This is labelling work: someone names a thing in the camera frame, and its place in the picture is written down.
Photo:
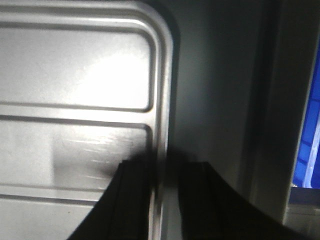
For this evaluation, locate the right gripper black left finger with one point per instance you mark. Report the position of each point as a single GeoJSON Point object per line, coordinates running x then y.
{"type": "Point", "coordinates": [122, 212]}

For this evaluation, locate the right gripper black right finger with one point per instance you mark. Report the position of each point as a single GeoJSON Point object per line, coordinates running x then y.
{"type": "Point", "coordinates": [212, 210]}

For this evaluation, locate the silver compartment tray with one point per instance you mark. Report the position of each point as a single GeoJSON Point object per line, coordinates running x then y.
{"type": "Point", "coordinates": [84, 86]}

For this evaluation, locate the large grey metal tray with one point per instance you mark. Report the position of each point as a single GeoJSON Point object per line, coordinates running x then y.
{"type": "Point", "coordinates": [221, 67]}

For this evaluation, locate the lower blue plastic crate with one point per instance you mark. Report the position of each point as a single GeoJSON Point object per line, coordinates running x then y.
{"type": "Point", "coordinates": [306, 172]}

